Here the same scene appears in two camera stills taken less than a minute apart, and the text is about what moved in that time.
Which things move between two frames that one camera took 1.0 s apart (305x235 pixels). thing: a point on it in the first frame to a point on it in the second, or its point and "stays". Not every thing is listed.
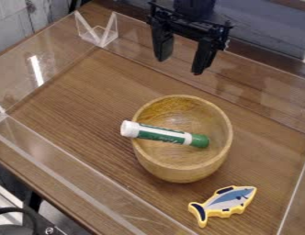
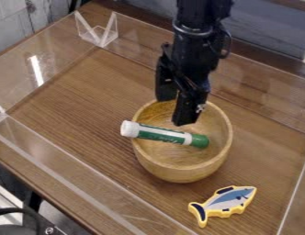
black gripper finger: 162,39 to 166,83
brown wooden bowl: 178,162 stays
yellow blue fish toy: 227,203 stays
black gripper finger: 205,52 to 191,98
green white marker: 135,129 stays
